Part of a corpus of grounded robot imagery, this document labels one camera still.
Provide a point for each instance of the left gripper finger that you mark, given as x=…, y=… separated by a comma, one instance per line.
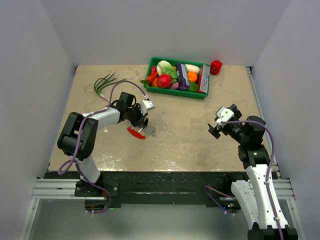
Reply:
x=145, y=123
x=140, y=127

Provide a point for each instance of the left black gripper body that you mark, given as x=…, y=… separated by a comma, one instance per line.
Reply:
x=135, y=116

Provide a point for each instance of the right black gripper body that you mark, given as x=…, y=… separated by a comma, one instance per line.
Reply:
x=234, y=130

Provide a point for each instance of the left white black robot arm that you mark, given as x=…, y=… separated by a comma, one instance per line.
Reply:
x=78, y=136

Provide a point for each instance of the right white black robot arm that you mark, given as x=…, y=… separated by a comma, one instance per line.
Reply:
x=256, y=196

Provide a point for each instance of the orange carrot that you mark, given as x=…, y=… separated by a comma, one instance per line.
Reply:
x=155, y=83

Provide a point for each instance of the green vegetable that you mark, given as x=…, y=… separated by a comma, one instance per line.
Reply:
x=193, y=87

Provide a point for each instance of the red chili pepper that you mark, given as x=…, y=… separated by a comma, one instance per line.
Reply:
x=153, y=74

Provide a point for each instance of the red apple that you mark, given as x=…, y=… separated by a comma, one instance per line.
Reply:
x=164, y=81

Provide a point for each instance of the purple sweet potato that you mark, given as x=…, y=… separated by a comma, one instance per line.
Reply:
x=174, y=86

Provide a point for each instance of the red grey box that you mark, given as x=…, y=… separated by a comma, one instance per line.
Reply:
x=203, y=79

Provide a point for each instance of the green spring onion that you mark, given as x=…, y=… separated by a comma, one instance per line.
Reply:
x=104, y=82

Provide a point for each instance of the orange fruit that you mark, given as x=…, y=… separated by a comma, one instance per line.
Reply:
x=192, y=76

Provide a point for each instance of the purple white box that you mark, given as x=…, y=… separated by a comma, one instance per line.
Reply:
x=182, y=75

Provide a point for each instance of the red bell pepper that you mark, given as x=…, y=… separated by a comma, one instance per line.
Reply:
x=215, y=67

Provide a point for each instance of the green plastic bin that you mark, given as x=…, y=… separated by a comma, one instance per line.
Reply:
x=173, y=92

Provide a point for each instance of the white green cabbage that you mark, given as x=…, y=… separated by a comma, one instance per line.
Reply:
x=164, y=67

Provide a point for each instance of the white radish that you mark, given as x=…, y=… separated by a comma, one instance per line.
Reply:
x=192, y=68

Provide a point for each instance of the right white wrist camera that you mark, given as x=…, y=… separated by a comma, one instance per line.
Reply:
x=224, y=111

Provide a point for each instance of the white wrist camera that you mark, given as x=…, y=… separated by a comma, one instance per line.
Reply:
x=224, y=111
x=146, y=105

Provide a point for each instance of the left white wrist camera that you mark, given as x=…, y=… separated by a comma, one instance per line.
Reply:
x=146, y=105

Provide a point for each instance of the black base frame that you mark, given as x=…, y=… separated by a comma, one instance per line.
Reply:
x=117, y=188

